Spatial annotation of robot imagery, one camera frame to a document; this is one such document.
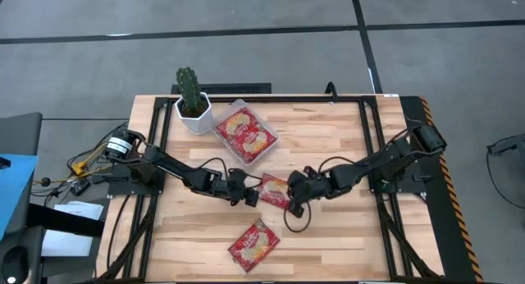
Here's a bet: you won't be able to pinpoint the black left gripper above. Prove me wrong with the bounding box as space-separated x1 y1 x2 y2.
223 167 261 208

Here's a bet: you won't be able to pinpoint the clear plastic bin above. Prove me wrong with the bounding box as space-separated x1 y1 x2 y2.
211 98 281 168

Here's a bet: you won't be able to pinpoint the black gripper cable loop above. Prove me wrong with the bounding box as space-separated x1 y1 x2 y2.
283 201 313 234

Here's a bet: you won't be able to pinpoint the black floor cable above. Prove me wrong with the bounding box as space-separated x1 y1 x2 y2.
485 151 525 211

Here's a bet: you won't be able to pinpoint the white hexagonal plant pot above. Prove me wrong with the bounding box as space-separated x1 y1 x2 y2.
174 91 214 135

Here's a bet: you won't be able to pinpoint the black aluminium table frame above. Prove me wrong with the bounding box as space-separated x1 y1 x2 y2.
96 95 446 283

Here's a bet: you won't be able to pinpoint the red popcorn bag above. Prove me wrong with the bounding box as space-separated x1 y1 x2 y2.
258 172 292 211
227 218 282 274
215 107 279 166

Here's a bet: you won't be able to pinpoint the blue table top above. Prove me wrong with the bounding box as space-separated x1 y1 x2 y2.
0 153 39 240

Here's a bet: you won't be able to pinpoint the green cactus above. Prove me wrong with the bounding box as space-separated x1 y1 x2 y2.
175 66 203 115

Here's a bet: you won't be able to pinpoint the grey stand foot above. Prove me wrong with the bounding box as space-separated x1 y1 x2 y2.
486 132 525 158

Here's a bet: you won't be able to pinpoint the black yellow striped edge panel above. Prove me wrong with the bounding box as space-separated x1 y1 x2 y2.
399 95 486 283

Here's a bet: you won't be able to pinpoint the small black box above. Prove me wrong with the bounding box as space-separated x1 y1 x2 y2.
69 178 92 197

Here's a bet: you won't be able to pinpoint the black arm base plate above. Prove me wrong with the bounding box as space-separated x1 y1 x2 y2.
368 152 428 195
107 163 166 196

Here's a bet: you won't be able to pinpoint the black hook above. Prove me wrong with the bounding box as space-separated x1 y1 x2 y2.
325 81 340 101

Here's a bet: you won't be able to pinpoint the white paper sheets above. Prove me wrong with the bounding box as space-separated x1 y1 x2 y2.
40 200 105 258

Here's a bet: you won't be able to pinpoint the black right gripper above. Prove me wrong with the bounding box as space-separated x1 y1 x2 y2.
286 171 331 218

